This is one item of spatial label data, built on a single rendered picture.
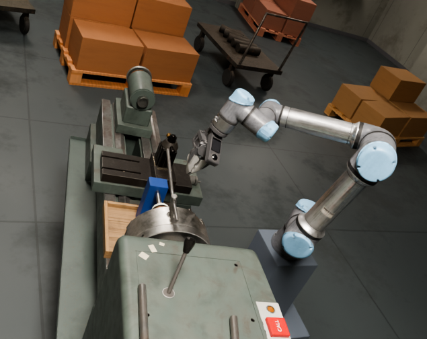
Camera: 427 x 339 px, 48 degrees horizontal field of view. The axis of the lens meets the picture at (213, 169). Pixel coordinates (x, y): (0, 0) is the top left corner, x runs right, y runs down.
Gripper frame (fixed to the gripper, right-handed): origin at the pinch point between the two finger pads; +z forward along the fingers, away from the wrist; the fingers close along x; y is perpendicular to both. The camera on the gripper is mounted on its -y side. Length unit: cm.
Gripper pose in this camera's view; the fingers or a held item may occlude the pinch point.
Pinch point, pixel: (189, 172)
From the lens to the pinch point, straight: 171.6
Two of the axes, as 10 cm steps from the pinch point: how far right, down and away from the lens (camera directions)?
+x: -8.0, -3.5, -4.8
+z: -5.7, 7.1, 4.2
